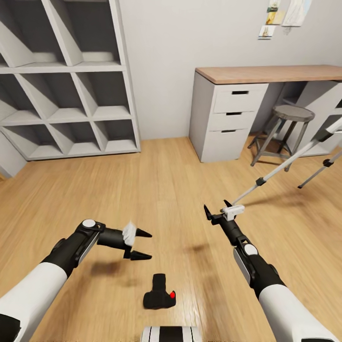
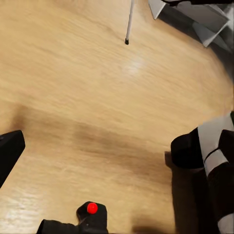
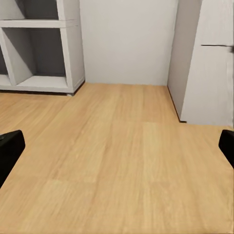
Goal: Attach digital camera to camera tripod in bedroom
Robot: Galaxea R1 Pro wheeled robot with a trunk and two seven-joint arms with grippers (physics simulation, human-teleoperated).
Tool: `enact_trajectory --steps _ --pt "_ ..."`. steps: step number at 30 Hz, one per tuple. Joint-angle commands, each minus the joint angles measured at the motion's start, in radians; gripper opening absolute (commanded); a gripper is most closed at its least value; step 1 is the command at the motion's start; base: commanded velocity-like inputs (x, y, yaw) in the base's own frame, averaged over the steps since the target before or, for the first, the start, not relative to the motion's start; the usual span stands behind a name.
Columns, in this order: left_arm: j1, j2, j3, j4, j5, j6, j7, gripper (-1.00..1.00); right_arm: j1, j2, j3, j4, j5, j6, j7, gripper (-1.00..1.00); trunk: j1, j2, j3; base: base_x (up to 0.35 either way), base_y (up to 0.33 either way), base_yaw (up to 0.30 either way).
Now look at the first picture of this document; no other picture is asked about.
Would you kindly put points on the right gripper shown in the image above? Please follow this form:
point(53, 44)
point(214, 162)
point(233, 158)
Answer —
point(227, 226)

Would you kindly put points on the taboret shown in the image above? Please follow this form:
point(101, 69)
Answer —
point(283, 111)

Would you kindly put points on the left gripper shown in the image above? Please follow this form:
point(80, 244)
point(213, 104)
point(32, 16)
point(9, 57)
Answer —
point(117, 241)

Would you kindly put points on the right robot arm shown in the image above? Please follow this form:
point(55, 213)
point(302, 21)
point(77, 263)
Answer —
point(288, 318)

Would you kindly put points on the camera tripod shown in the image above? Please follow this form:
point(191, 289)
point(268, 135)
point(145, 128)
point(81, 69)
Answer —
point(335, 129)

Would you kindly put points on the digital camera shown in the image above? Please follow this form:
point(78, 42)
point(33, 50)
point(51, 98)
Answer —
point(159, 297)

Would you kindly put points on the desk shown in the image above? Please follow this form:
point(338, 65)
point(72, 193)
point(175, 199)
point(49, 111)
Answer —
point(226, 100)

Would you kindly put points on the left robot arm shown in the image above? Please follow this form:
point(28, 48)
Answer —
point(24, 306)

